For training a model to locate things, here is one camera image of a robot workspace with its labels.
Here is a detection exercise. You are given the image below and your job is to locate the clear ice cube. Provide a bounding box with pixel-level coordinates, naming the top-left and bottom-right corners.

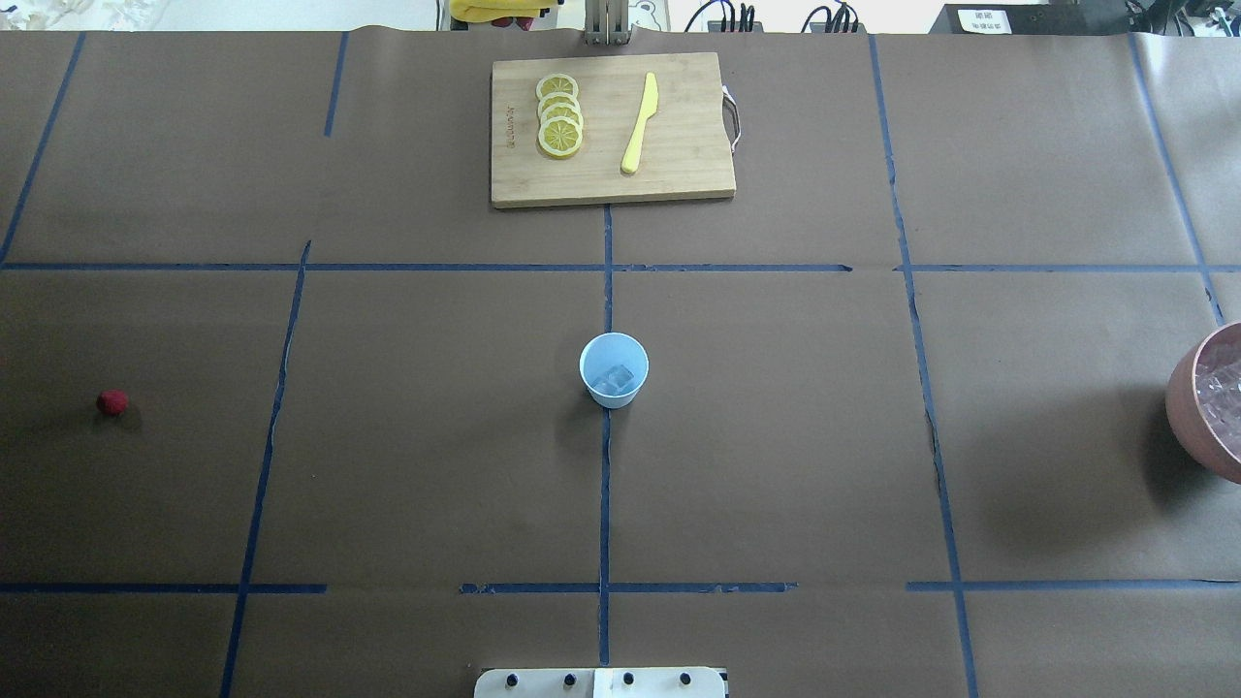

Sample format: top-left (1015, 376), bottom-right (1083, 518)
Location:
top-left (589, 364), bottom-right (635, 397)

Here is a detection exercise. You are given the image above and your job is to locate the bamboo cutting board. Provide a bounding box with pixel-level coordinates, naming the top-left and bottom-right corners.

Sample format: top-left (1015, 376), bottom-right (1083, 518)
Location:
top-left (491, 52), bottom-right (737, 210)

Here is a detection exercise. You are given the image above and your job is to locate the yellow cloth bag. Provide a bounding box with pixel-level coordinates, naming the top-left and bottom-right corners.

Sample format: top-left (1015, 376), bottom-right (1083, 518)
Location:
top-left (448, 0), bottom-right (562, 25)

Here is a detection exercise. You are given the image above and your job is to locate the black box with label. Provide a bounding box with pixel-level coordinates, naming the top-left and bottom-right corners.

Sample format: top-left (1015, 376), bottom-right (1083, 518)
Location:
top-left (928, 1), bottom-right (1133, 36)

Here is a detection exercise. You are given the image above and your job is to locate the yellow plastic knife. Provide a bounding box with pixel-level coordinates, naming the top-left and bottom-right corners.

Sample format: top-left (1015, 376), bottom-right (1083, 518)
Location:
top-left (621, 72), bottom-right (659, 175)

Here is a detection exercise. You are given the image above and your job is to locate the light blue cup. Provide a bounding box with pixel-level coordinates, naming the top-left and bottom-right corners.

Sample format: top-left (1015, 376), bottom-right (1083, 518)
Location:
top-left (578, 332), bottom-right (649, 409)

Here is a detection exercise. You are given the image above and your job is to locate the aluminium frame post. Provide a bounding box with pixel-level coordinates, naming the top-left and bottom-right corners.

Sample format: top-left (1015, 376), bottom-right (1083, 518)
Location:
top-left (585, 0), bottom-right (632, 46)

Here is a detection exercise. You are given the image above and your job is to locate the lemon slice front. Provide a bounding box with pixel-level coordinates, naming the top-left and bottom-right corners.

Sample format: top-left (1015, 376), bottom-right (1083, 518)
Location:
top-left (537, 116), bottom-right (585, 159)

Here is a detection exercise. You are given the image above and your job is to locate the lemon slice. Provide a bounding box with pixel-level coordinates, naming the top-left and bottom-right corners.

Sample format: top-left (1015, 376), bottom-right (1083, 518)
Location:
top-left (539, 102), bottom-right (585, 125)
top-left (539, 91), bottom-right (581, 113)
top-left (537, 116), bottom-right (585, 159)
top-left (535, 75), bottom-right (580, 101)

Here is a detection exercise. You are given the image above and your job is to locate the red strawberry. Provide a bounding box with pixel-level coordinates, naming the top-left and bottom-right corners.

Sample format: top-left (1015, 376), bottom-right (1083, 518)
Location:
top-left (96, 389), bottom-right (130, 417)

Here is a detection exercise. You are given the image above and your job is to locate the lemon slice back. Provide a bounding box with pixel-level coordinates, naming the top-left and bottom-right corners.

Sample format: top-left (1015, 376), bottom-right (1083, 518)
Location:
top-left (535, 75), bottom-right (580, 101)

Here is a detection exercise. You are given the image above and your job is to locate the white mount base plate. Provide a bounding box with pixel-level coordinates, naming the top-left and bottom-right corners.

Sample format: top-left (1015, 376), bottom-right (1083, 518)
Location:
top-left (473, 664), bottom-right (730, 697)

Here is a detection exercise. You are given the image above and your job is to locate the pink bowl of ice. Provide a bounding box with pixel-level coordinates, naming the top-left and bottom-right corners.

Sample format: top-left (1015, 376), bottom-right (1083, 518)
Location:
top-left (1165, 322), bottom-right (1240, 483)

